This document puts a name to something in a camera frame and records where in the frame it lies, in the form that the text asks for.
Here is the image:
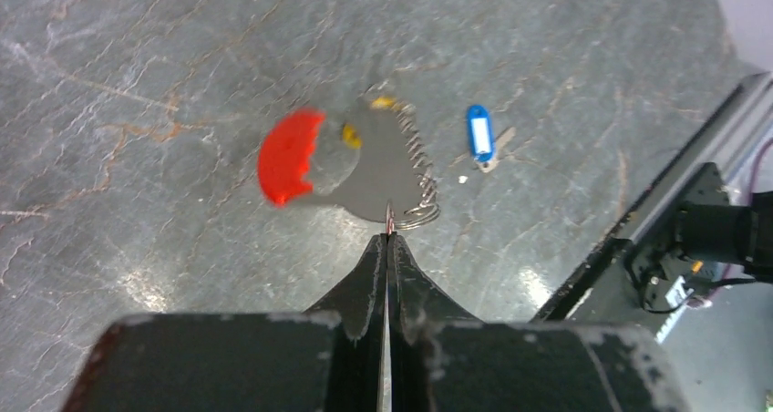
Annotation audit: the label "metal key holder red handle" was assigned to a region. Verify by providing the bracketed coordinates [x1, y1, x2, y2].
[256, 96, 441, 230]

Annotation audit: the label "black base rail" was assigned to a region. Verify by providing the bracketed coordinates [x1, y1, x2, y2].
[536, 72, 772, 341]

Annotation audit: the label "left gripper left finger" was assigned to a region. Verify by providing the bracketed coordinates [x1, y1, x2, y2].
[306, 234, 387, 411]

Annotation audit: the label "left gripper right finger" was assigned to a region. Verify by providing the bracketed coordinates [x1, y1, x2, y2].
[386, 233, 483, 411]

